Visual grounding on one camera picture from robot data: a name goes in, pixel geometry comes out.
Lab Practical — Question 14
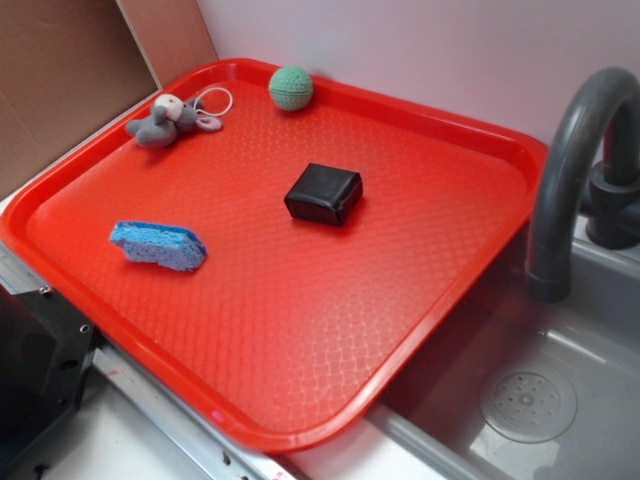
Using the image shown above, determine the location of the red plastic tray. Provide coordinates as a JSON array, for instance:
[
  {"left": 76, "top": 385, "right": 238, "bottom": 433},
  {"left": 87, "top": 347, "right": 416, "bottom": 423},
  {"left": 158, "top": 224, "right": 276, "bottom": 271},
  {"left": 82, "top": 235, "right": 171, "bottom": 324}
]
[{"left": 1, "top": 59, "right": 547, "bottom": 453}]

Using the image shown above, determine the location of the black metal mount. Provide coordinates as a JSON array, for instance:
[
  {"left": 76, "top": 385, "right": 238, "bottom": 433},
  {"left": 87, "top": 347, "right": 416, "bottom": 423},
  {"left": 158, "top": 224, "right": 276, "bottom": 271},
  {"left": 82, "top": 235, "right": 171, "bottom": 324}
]
[{"left": 1, "top": 288, "right": 95, "bottom": 476}]

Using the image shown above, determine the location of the gray plush animal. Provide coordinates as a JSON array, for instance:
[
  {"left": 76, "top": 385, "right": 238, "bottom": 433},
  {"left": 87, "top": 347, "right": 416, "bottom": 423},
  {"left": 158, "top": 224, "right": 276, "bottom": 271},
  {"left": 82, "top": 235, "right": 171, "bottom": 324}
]
[{"left": 125, "top": 87, "right": 234, "bottom": 148}]

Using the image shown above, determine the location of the blue sponge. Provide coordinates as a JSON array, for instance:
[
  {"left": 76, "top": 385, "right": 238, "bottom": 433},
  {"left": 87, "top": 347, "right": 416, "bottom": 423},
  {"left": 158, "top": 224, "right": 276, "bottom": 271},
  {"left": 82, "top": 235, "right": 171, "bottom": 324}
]
[{"left": 109, "top": 221, "right": 207, "bottom": 272}]

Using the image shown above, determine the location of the gray plastic sink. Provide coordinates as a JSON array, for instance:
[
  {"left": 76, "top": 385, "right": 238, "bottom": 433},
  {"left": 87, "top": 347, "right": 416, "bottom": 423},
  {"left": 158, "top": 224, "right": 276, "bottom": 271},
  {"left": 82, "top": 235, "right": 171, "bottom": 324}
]
[{"left": 369, "top": 233, "right": 639, "bottom": 479}]

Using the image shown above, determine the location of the black square block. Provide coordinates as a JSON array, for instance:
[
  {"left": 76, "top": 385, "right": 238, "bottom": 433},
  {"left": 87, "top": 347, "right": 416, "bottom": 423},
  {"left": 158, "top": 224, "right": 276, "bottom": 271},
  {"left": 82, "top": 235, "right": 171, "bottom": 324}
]
[{"left": 284, "top": 163, "right": 364, "bottom": 226}]

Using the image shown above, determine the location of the gray curved faucet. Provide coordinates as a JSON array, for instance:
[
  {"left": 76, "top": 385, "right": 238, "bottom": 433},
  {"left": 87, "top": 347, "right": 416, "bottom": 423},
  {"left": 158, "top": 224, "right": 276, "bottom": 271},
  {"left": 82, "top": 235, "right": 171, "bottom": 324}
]
[{"left": 525, "top": 67, "right": 639, "bottom": 303}]

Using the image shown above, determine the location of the brown cardboard panel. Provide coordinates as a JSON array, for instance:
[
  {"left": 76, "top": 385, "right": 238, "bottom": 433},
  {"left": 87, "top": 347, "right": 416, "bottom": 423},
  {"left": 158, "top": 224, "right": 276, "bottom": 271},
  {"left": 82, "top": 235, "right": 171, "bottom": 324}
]
[{"left": 1, "top": 1, "right": 217, "bottom": 198}]

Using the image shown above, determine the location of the green textured ball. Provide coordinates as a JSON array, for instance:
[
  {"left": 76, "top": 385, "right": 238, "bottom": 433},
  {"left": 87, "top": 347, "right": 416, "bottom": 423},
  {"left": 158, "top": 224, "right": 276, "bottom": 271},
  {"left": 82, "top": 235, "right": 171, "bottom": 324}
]
[{"left": 268, "top": 66, "right": 314, "bottom": 112}]

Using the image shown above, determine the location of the aluminum rail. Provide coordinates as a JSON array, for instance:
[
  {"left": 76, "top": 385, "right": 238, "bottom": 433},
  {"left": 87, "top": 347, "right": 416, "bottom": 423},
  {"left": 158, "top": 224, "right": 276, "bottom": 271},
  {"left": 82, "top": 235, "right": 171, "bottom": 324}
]
[{"left": 0, "top": 243, "right": 301, "bottom": 480}]

